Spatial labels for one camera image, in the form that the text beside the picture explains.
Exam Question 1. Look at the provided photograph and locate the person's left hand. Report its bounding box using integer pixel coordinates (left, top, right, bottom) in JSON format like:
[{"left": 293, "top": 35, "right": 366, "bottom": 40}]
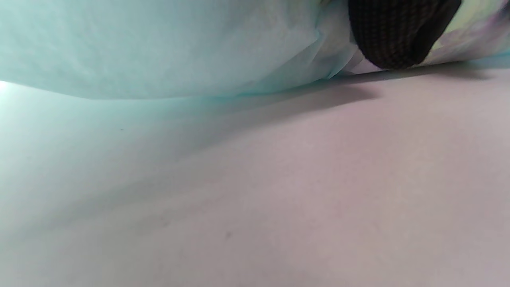
[{"left": 348, "top": 0, "right": 462, "bottom": 70}]

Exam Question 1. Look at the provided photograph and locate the light blue gift wrapping paper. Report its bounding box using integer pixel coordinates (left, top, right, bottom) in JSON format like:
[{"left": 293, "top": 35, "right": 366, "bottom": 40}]
[{"left": 0, "top": 0, "right": 510, "bottom": 99}]

